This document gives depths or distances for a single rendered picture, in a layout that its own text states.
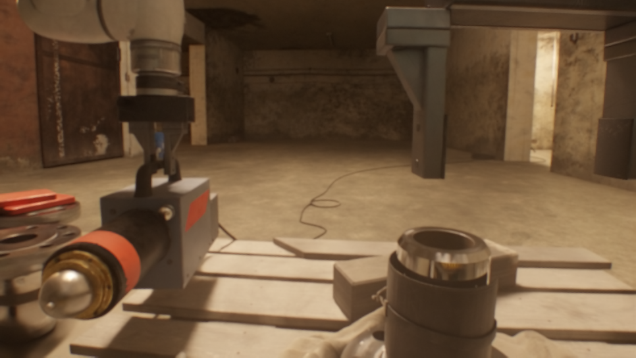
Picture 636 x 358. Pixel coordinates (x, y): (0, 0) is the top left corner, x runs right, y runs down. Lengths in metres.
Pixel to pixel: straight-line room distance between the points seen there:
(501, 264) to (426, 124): 0.72
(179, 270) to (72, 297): 0.23
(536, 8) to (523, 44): 5.73
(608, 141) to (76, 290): 0.51
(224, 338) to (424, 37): 0.61
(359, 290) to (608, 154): 0.50
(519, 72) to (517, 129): 0.88
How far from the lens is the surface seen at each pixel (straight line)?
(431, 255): 0.41
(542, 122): 9.00
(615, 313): 0.97
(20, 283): 1.03
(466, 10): 0.23
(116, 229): 0.54
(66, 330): 1.11
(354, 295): 0.68
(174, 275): 0.65
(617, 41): 0.30
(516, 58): 5.89
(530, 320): 0.84
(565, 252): 1.22
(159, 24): 0.68
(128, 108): 0.70
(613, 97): 0.30
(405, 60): 0.22
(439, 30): 0.22
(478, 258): 0.42
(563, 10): 0.25
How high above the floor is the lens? 0.54
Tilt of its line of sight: 6 degrees down
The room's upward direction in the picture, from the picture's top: straight up
